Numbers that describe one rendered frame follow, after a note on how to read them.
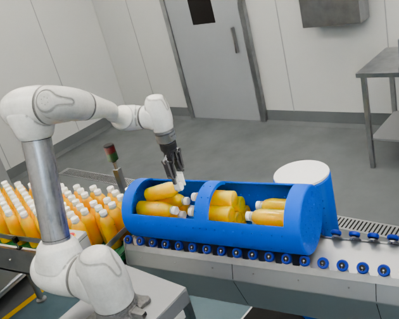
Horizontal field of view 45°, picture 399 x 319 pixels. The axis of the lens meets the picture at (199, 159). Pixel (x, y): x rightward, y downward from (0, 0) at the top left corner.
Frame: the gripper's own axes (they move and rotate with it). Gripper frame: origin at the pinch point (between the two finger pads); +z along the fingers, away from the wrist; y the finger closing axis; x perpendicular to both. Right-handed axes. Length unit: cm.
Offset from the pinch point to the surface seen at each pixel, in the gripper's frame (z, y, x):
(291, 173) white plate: 20, 46, -34
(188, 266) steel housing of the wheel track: 37.0, -13.9, -2.4
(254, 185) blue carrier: 6.5, 9.6, -32.5
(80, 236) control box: 15, -29, 42
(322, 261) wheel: 27, -11, -66
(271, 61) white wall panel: 49, 351, 98
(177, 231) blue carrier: 17.0, -15.0, -3.3
